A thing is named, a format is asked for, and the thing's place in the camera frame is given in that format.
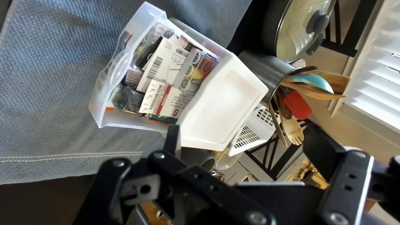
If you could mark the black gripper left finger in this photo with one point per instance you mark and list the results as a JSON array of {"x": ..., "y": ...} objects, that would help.
[{"x": 200, "y": 188}]

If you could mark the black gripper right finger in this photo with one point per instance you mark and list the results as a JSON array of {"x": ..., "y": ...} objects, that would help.
[{"x": 345, "y": 188}]

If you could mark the clear plastic cabinet drawer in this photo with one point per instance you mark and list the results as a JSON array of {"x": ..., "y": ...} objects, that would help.
[{"x": 113, "y": 88}]

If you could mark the small white plastic drawer cabinet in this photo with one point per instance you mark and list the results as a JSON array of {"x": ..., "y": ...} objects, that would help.
[{"x": 226, "y": 100}]

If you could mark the blue towel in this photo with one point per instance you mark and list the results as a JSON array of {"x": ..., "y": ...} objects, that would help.
[{"x": 50, "y": 83}]

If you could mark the white plastic basket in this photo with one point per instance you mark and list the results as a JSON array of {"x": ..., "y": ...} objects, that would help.
[{"x": 254, "y": 132}]

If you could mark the wooden fork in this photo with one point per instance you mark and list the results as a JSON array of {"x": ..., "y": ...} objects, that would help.
[{"x": 291, "y": 132}]

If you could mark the red spatula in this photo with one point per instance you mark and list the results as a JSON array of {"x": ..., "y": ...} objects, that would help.
[{"x": 298, "y": 104}]

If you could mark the teal spoon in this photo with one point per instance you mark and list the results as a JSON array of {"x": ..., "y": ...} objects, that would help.
[{"x": 314, "y": 82}]

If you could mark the white window blinds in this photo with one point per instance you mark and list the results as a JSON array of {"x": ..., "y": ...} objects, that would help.
[{"x": 375, "y": 75}]

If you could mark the metal utensil holder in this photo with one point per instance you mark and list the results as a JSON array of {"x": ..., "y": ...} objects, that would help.
[{"x": 266, "y": 69}]

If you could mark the black metal chair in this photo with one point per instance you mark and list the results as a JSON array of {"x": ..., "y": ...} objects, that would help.
[{"x": 354, "y": 25}]

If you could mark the glass pan lid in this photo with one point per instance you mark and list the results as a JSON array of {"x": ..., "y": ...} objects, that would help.
[{"x": 300, "y": 25}]

